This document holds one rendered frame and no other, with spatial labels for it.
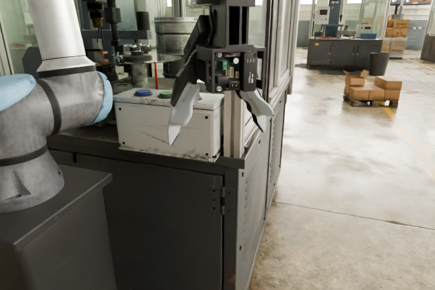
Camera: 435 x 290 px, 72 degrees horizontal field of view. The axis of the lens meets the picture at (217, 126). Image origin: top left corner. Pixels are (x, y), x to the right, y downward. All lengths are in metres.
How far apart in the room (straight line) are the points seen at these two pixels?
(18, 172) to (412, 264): 1.65
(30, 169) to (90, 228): 0.19
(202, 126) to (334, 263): 1.12
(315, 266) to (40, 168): 1.28
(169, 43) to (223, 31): 1.48
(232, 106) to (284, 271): 0.99
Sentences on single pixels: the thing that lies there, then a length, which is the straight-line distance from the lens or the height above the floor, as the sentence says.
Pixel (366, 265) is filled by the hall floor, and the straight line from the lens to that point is 1.70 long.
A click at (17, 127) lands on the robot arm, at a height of 0.90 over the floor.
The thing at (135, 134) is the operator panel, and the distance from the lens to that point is 0.82.
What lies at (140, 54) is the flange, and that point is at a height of 0.96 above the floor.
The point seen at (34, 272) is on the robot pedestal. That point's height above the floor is 0.66.
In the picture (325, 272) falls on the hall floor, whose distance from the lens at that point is 1.60.
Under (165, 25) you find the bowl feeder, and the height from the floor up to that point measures 1.06.
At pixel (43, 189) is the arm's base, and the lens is 0.68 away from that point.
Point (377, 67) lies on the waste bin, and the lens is 7.31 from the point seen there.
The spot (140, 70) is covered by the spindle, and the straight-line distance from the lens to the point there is 1.18.
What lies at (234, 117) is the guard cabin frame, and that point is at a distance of 0.75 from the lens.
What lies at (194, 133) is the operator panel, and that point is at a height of 0.82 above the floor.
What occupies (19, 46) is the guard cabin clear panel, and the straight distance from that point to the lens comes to 2.38.
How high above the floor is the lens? 1.08
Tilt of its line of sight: 19 degrees down
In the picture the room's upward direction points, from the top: straight up
